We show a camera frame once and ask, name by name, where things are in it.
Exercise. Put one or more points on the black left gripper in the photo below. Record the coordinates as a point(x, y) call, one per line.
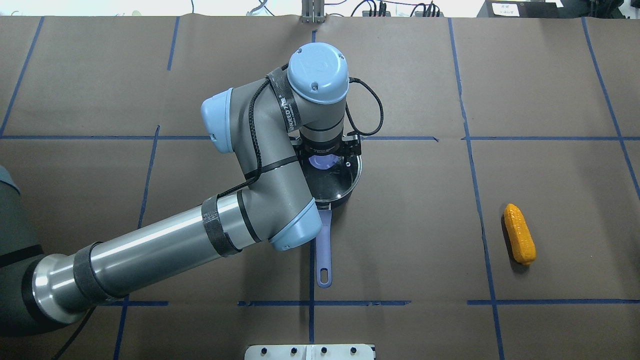
point(320, 148)

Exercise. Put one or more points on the glass pot lid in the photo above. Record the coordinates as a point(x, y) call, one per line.
point(331, 179)

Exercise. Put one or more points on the yellow plastic corn cob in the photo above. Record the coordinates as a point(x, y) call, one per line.
point(519, 235)

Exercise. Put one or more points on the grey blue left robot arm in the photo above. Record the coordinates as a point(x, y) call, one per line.
point(44, 293)

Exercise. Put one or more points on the dark blue saucepan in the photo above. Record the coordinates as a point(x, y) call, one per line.
point(323, 247)

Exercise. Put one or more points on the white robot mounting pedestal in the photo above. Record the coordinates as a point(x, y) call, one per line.
point(342, 351)

